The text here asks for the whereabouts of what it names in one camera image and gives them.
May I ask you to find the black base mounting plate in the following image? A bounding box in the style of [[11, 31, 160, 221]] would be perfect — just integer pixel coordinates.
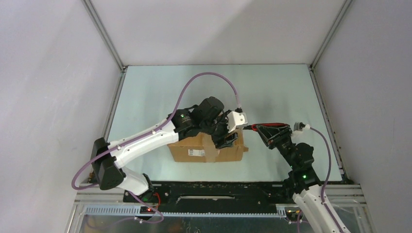
[[138, 179, 312, 204]]

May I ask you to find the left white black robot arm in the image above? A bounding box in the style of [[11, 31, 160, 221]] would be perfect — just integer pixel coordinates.
[[91, 97, 247, 202]]

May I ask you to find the left small circuit board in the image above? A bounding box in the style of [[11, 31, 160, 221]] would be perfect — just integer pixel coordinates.
[[139, 206, 157, 215]]

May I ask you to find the small circuit board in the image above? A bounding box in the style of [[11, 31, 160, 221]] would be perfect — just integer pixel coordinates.
[[139, 206, 157, 215], [286, 210, 303, 217]]

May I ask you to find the brown cardboard express box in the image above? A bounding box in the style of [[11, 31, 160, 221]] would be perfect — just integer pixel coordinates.
[[168, 130, 249, 163]]

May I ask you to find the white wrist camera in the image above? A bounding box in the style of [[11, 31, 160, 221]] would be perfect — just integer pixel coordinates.
[[227, 111, 248, 133], [292, 122, 310, 136]]

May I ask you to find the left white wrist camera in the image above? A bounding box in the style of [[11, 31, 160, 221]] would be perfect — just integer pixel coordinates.
[[227, 111, 248, 133]]

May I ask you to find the right small circuit board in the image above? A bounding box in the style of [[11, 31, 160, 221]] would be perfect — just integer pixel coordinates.
[[286, 210, 303, 217]]

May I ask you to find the red black utility knife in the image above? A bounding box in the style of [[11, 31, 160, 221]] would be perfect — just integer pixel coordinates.
[[243, 123, 289, 132]]

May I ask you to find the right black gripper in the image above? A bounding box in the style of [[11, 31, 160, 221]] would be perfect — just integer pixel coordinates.
[[255, 125, 297, 169]]

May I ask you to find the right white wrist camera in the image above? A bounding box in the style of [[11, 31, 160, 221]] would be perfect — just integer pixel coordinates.
[[292, 122, 310, 136]]

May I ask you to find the aluminium frame rail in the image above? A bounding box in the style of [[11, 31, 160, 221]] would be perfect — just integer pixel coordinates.
[[81, 0, 126, 72]]

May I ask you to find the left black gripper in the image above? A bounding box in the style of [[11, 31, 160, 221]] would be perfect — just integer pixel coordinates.
[[201, 111, 239, 150]]

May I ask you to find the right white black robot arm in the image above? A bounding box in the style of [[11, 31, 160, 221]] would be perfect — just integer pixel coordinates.
[[251, 123, 349, 233]]

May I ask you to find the grey slotted cable duct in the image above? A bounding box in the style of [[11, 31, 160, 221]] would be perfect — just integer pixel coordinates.
[[84, 205, 286, 218]]

